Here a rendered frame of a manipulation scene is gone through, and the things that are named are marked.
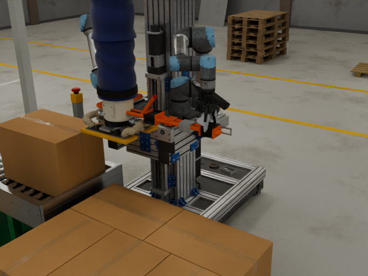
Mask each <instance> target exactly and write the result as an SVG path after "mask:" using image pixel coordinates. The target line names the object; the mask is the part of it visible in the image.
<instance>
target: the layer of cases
mask: <svg viewBox="0 0 368 276"><path fill-rule="evenodd" d="M272 250H273V242H272V241H269V240H266V239H263V238H260V237H258V236H255V235H253V234H250V233H247V232H244V231H241V230H239V229H236V228H234V227H231V226H228V225H226V224H223V223H220V222H217V221H215V220H212V219H210V218H207V217H204V216H202V215H198V214H196V213H193V212H191V211H188V210H185V209H183V208H179V207H178V206H174V205H172V204H169V203H166V202H164V201H161V200H159V199H156V198H153V197H150V196H148V195H145V194H142V193H140V192H137V191H134V190H132V189H129V188H126V187H123V186H120V185H118V184H115V183H113V184H112V185H110V186H108V187H106V188H104V189H103V190H101V191H99V192H97V193H95V194H94V195H92V196H91V197H89V198H87V199H85V200H83V201H82V202H80V203H78V204H76V205H74V206H73V207H71V208H70V209H67V210H65V211H64V212H62V213H60V214H58V215H57V216H55V217H53V218H51V219H50V220H48V221H46V222H44V223H43V224H41V225H39V226H37V227H36V228H34V229H32V230H30V231H28V232H27V233H25V234H23V235H21V236H19V237H18V238H16V239H14V240H12V241H10V242H9V243H7V244H5V245H3V246H1V247H0V276H271V264H272Z"/></svg>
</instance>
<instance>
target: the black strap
mask: <svg viewBox="0 0 368 276"><path fill-rule="evenodd" d="M96 91H97V94H98V96H100V97H104V98H108V99H122V98H126V97H131V96H134V95H136V94H137V92H138V87H137V84H136V86H135V87H134V88H132V89H129V90H125V91H108V90H103V89H101V88H99V87H98V86H97V87H96Z"/></svg>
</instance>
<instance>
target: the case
mask: <svg viewBox="0 0 368 276"><path fill-rule="evenodd" d="M87 126H88V125H86V124H85V123H84V122H83V119H81V118H77V117H73V116H68V115H66V114H62V113H57V112H53V111H50V110H45V109H40V110H38V111H34V112H31V113H28V114H25V115H23V116H20V117H17V118H14V119H11V120H8V121H6V122H3V123H0V152H1V157H2V163H3V169H4V174H5V177H6V178H8V179H11V180H13V181H16V182H18V183H21V184H23V185H25V186H28V187H31V188H33V189H36V190H38V191H40V192H43V193H45V194H48V195H50V196H53V197H56V196H58V195H59V194H61V193H64V192H65V191H67V190H69V189H71V188H73V187H75V186H76V185H78V184H80V183H82V182H84V181H86V180H88V179H90V178H92V177H94V176H96V175H98V174H99V173H101V172H103V171H105V170H106V167H105V155H104V143H103V138H101V137H97V136H94V135H90V134H86V133H82V132H81V129H82V128H85V127H87Z"/></svg>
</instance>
